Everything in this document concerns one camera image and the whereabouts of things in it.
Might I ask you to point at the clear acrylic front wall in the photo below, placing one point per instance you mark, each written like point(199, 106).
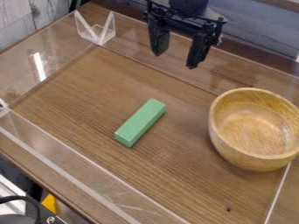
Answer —
point(61, 142)

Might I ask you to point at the green rectangular block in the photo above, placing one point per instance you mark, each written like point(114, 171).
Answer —
point(140, 121)

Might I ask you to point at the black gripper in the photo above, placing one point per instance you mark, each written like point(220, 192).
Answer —
point(187, 16)

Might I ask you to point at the clear acrylic corner bracket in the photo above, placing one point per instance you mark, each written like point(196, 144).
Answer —
point(97, 34)

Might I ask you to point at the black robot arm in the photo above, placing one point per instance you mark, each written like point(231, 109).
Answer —
point(191, 18)

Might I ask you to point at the brown wooden bowl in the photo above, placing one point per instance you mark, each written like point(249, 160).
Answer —
point(253, 129)

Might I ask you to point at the yellow black label plate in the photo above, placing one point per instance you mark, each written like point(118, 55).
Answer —
point(49, 203)

